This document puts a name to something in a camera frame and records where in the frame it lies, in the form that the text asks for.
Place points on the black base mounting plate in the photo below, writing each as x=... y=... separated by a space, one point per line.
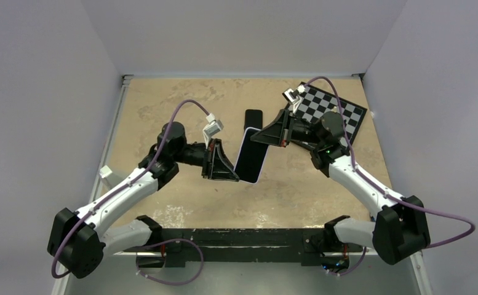
x=307 y=246

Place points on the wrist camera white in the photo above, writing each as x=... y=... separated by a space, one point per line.
x=294 y=97
x=213 y=127

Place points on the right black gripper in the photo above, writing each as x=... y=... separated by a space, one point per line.
x=278 y=133

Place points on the black white chessboard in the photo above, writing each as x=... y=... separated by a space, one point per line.
x=315 y=102

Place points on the small white box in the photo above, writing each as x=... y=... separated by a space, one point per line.
x=104 y=171

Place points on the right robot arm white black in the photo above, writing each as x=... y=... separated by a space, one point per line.
x=400 y=228

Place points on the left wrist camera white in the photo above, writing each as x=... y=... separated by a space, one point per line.
x=213 y=127

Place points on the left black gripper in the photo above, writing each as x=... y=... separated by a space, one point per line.
x=215 y=165

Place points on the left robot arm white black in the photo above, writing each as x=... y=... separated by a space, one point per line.
x=80 y=239

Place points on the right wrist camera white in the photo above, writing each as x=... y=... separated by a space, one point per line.
x=294 y=97

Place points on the black phone on table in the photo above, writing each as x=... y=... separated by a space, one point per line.
x=253 y=119

